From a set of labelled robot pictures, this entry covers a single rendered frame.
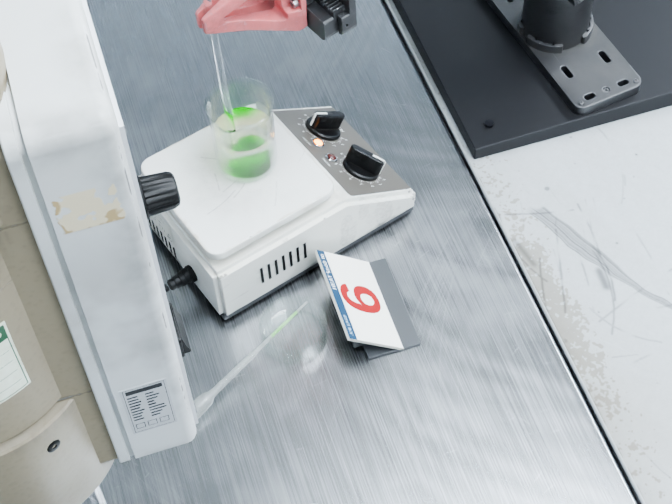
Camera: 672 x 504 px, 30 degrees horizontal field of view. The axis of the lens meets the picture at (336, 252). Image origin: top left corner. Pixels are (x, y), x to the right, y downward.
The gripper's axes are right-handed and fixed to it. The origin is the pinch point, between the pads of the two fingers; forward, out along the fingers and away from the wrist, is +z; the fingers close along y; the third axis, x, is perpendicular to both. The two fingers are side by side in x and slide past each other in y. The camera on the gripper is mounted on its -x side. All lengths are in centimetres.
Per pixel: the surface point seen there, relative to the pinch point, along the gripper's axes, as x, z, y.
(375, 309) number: 23.5, -2.4, 14.5
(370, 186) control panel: 20.0, -8.4, 6.5
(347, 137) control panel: 21.4, -10.8, 0.1
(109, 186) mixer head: -33, 22, 35
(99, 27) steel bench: 24.9, -2.3, -29.6
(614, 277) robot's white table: 25.7, -20.6, 23.6
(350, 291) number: 22.1, -1.4, 12.6
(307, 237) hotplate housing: 19.4, -0.9, 7.7
